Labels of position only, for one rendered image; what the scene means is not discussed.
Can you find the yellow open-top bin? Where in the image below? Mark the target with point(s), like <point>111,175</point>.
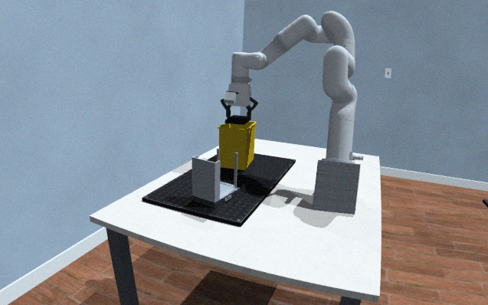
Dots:
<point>240,141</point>

